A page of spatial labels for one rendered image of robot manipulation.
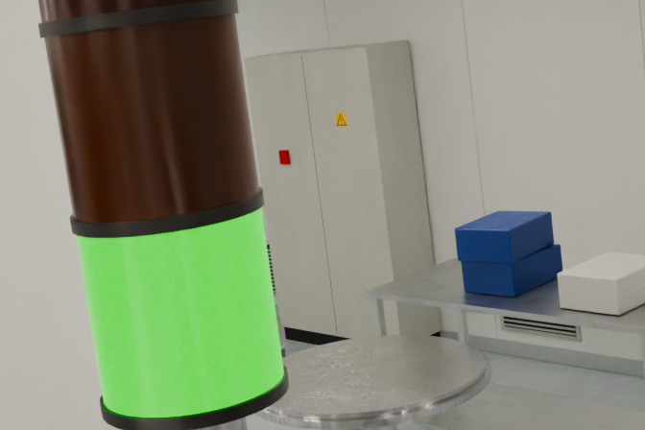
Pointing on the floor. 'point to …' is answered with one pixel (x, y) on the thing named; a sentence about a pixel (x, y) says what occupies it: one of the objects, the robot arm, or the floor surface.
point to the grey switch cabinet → (342, 187)
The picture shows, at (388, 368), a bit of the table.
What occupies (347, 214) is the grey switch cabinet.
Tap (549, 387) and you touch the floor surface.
